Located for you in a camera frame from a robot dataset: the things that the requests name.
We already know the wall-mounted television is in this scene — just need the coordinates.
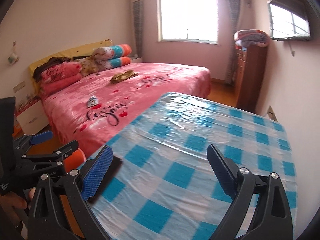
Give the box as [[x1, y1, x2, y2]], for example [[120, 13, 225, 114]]
[[267, 0, 311, 41]]

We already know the folded blanket on cabinet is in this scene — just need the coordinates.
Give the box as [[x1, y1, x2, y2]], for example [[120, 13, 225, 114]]
[[233, 29, 271, 48]]

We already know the olive green cloth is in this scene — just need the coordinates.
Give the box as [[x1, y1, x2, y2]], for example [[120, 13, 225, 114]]
[[110, 70, 138, 83]]

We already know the white bedside table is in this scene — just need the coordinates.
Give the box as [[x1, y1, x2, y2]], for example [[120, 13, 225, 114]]
[[16, 98, 49, 134]]

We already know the blue checkered tablecloth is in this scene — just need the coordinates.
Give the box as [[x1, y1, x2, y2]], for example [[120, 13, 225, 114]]
[[90, 93, 298, 239]]

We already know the black smartphone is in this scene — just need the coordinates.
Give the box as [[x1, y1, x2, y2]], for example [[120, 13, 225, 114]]
[[87, 156, 123, 204]]

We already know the bright window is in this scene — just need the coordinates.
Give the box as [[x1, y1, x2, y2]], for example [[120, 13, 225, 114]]
[[157, 0, 219, 44]]

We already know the brown wooden cabinet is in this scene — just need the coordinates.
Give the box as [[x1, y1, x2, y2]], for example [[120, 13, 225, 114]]
[[235, 45, 268, 113]]

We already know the grey checked curtain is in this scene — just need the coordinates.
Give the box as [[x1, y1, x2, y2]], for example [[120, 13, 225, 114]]
[[225, 0, 241, 85], [130, 0, 144, 57]]

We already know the floral beige pillow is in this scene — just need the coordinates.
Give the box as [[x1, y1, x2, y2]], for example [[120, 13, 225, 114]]
[[78, 56, 99, 77]]

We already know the yellow headboard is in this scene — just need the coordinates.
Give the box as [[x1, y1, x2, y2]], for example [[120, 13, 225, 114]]
[[29, 39, 113, 95]]

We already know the folded pink blanket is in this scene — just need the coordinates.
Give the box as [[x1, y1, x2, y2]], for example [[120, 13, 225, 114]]
[[40, 62, 82, 96]]

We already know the person's left hand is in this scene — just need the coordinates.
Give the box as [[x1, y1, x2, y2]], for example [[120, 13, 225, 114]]
[[1, 188, 35, 209]]

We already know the rolled colourful quilt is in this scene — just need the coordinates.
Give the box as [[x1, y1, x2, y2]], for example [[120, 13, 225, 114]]
[[92, 44, 132, 71]]

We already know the pink love-you bedspread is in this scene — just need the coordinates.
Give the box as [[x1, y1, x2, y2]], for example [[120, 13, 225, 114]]
[[42, 63, 211, 157]]

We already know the small snack wrapper on bed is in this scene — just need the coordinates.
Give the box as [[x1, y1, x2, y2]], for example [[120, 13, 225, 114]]
[[87, 95, 99, 108]]

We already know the right grey checked curtain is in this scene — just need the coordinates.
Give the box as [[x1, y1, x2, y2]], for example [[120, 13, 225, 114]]
[[225, 0, 241, 85]]

